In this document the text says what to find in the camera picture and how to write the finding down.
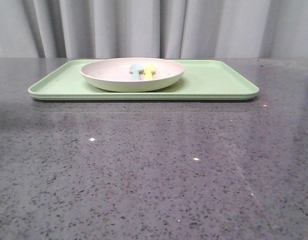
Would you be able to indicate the yellow plastic fork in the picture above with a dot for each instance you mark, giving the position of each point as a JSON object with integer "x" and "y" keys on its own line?
{"x": 149, "y": 71}

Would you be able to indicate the light green plastic tray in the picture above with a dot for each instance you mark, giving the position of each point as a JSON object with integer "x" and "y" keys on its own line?
{"x": 201, "y": 80}

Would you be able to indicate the grey curtain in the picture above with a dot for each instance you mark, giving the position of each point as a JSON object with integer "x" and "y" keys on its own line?
{"x": 170, "y": 29}

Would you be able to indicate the cream round plate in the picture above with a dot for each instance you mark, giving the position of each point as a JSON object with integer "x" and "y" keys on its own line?
{"x": 113, "y": 74}

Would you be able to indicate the light blue plastic spoon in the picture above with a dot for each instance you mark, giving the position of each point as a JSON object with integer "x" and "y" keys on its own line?
{"x": 136, "y": 70}

